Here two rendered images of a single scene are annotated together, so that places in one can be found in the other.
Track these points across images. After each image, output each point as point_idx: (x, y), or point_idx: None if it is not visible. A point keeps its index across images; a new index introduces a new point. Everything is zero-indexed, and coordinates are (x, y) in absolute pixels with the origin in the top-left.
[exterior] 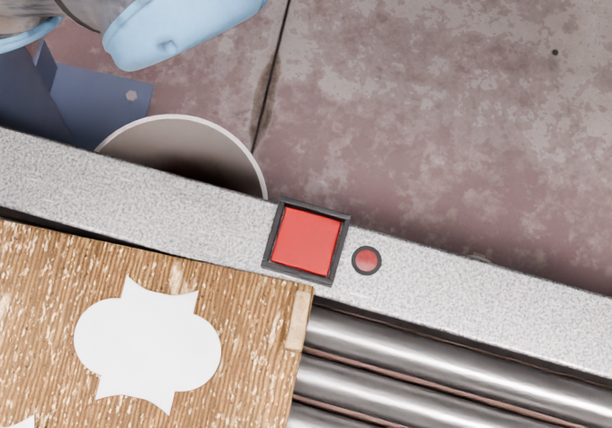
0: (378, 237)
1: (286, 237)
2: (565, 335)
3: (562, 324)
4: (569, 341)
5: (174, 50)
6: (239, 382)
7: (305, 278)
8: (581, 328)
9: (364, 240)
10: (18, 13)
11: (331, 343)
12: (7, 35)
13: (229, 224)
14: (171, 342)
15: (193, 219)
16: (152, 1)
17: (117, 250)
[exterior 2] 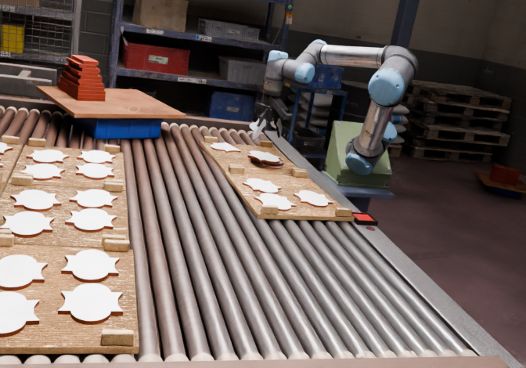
0: (378, 229)
1: (360, 214)
2: (394, 257)
3: (397, 257)
4: (394, 258)
5: (377, 78)
6: (319, 210)
7: (354, 217)
8: (401, 260)
9: (375, 228)
10: (362, 131)
11: (344, 225)
12: (356, 154)
13: (352, 211)
14: (317, 200)
15: (347, 207)
16: (381, 70)
17: (328, 195)
